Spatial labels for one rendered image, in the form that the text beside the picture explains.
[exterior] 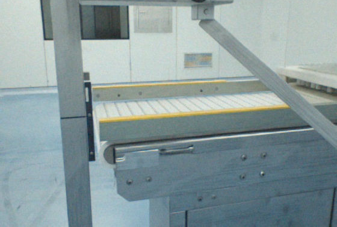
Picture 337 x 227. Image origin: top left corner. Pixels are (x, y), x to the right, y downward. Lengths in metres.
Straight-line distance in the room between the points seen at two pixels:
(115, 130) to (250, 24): 5.96
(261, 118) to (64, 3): 0.48
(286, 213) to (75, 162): 0.50
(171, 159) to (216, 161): 0.08
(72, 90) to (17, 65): 4.89
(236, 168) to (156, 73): 5.21
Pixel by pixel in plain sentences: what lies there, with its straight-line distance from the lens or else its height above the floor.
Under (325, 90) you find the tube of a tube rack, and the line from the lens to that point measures 0.82.
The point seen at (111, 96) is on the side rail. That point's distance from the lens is 0.76.
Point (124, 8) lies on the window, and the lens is 5.61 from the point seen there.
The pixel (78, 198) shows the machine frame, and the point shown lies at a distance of 0.87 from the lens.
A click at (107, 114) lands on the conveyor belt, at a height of 0.91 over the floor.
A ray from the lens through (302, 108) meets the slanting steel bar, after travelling 0.52.
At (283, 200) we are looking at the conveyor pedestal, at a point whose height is 0.73.
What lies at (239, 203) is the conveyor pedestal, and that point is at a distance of 0.70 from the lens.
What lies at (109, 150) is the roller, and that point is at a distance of 0.52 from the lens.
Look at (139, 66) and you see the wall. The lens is 5.68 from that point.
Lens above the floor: 1.09
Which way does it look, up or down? 13 degrees down
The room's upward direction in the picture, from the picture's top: straight up
